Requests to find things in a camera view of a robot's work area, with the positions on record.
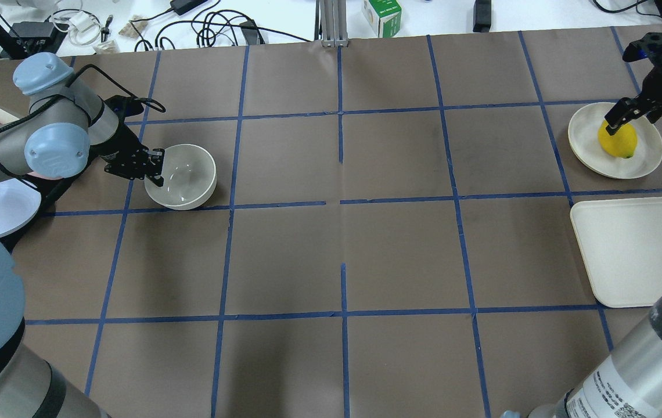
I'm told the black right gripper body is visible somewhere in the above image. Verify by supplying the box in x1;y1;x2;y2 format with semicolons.
623;32;662;114

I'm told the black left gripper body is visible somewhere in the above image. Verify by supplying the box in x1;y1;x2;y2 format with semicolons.
96;96;152;180

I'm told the yellow lemon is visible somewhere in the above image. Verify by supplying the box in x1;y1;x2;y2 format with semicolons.
598;121;638;159

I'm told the white ceramic bowl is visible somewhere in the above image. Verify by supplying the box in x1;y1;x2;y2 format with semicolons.
145;145;217;211

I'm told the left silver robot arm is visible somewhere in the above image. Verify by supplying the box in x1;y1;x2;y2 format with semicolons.
0;52;165;417

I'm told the white round plate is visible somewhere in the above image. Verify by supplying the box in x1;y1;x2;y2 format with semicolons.
568;102;662;179

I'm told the black plate rack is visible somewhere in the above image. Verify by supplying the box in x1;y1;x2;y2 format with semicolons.
0;174;79;253

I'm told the cream plate in rack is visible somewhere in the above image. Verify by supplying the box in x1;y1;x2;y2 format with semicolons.
0;106;21;124

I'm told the blue plate in rack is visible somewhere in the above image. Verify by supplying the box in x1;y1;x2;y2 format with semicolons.
0;179;32;238

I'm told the cream rectangular tray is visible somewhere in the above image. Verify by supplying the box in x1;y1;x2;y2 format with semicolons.
570;197;662;308

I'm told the black power adapter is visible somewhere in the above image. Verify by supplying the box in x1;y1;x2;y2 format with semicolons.
472;0;492;33

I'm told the green white box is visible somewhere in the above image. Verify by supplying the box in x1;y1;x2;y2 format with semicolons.
362;1;402;38

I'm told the aluminium frame post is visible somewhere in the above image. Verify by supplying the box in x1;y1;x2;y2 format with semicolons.
315;0;349;48

